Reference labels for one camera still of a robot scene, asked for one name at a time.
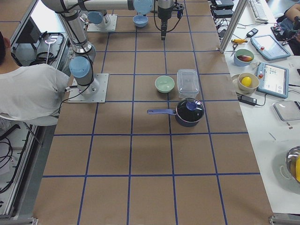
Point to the lower teach pendant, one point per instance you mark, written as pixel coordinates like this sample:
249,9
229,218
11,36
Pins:
273,80

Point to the teach pendant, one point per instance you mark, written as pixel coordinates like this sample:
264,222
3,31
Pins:
273,80
269,47

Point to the scissors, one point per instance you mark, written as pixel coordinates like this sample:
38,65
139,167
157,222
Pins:
234,47

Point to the person in white shirt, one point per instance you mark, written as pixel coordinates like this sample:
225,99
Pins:
29,92

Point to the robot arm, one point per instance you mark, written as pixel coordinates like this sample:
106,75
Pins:
81,66
98,17

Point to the grey scale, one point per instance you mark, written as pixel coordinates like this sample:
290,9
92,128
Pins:
287,110

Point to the dark blue saucepan with lid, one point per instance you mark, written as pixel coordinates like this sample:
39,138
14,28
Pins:
187,112

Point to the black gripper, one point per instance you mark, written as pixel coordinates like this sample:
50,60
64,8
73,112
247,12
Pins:
162,12

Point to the yellow handled tool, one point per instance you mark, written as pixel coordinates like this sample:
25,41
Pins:
239,41

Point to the aluminium frame post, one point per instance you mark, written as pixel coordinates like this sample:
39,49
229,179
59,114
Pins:
232,25

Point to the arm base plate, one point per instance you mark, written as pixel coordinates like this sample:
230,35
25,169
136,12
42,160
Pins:
107,25
95,93

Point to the green bowl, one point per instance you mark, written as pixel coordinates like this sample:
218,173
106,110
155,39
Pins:
164,84

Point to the clear plastic food container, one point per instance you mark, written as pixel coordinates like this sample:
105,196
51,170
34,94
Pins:
187,83

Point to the upper teach pendant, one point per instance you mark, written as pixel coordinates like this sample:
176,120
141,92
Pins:
269,47

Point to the blue bowl with fruit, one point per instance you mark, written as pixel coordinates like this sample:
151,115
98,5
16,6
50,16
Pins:
243,57

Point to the steel bowl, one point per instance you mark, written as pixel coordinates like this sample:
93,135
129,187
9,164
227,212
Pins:
291,169

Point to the white keyboard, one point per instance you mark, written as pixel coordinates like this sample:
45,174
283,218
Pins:
257,10

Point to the cream bowl with lemon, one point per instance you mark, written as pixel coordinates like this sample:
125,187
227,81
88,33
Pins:
247,82

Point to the black power adapter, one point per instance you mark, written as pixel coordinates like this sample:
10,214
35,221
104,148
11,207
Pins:
247,100

